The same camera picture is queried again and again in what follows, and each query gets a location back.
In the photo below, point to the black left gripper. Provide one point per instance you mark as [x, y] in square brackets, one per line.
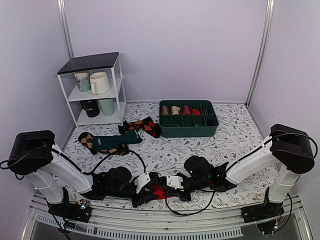
[142, 199]

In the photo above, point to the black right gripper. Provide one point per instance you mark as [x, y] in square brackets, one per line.
[177, 193]

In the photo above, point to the red sock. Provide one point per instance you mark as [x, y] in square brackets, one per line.
[160, 193]
[196, 112]

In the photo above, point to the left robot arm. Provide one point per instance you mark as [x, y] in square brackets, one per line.
[35, 156]

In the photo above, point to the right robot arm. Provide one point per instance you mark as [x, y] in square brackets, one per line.
[293, 149]

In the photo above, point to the dark teal sock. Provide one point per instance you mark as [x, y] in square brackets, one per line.
[101, 143]

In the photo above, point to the black orange argyle sock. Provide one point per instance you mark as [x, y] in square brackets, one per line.
[146, 124]

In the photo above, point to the green divided organizer box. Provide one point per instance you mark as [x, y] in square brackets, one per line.
[178, 126]

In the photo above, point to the tan rolled sock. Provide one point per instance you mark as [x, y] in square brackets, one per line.
[165, 110]

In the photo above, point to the brown argyle sock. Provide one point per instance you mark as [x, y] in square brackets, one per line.
[85, 139]

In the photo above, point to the beige rolled sock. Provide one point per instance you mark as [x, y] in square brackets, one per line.
[175, 110]

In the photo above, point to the maroon rolled sock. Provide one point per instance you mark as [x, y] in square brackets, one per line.
[186, 110]

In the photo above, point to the red rolled sock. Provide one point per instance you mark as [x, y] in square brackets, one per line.
[196, 112]

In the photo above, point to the floral table cloth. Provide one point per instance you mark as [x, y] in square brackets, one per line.
[235, 136]

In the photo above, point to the mint green mug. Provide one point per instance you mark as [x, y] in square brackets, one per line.
[106, 106]

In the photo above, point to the black mug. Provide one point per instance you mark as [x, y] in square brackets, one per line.
[91, 107]

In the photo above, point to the cream mug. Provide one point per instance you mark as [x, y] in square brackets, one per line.
[99, 83]

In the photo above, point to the white shelf rack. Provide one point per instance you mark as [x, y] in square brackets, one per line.
[103, 62]

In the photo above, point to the teal patterned mug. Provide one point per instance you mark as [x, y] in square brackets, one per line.
[82, 80]

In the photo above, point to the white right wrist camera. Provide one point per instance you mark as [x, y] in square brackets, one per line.
[174, 182]

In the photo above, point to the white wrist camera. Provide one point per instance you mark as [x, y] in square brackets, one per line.
[174, 182]
[141, 181]

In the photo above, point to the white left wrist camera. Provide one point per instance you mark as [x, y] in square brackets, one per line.
[141, 181]

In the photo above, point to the aluminium front rail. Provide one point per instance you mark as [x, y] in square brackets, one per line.
[212, 224]

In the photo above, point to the left aluminium corner post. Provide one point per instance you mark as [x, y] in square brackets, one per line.
[61, 7]

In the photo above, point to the aluminium corner post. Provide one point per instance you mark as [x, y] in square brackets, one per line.
[61, 7]
[262, 49]

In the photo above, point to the right aluminium corner post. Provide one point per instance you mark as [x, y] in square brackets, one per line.
[262, 49]

